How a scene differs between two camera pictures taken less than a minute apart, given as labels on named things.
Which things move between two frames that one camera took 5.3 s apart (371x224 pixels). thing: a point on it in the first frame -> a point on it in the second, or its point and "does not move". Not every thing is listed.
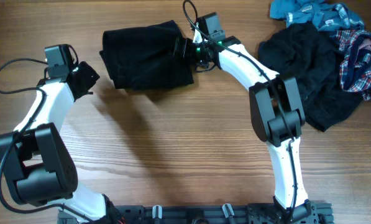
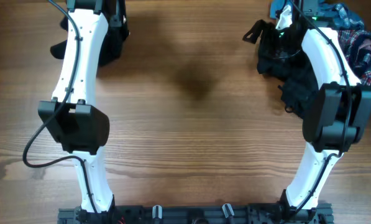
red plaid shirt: (361, 66) does not move
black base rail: (306, 213) does not move
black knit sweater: (148, 56) -> (113, 40)
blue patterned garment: (328, 15) does not move
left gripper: (92, 76) -> (117, 23)
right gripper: (179, 46) -> (269, 50)
